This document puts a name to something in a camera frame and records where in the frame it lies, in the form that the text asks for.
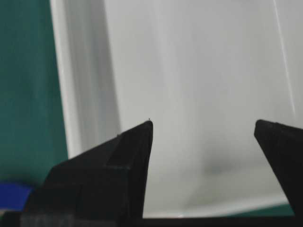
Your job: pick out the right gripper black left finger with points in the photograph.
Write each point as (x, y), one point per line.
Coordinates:
(98, 188)

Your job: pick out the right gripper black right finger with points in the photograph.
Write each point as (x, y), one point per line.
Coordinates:
(282, 146)

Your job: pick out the blue tape roll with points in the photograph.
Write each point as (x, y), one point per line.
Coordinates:
(13, 196)

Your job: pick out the white plastic tray case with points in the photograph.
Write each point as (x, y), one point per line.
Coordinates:
(203, 71)

